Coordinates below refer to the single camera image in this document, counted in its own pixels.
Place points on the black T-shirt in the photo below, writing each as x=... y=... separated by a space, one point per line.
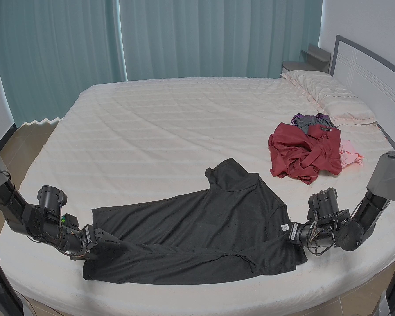
x=200 y=235

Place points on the grey bedside table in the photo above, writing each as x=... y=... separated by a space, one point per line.
x=312 y=58

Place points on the grey purple garment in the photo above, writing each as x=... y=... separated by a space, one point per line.
x=307 y=122

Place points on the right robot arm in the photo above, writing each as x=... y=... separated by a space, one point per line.
x=365 y=219

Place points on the bed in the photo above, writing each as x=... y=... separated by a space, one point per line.
x=151 y=137

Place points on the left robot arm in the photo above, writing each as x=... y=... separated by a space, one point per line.
x=33 y=222

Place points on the cream pillow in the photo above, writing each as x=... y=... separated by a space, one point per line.
x=329 y=94

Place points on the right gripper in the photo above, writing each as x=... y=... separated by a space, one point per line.
x=301 y=234

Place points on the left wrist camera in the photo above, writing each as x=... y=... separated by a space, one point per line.
x=71 y=221

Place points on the pink garment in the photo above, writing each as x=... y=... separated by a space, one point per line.
x=349 y=156

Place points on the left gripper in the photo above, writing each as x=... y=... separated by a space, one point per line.
x=89 y=239

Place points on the dark red shirt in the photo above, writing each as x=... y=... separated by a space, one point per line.
x=296 y=150

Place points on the blue-green curtain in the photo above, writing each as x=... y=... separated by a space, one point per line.
x=217 y=25
x=59 y=44

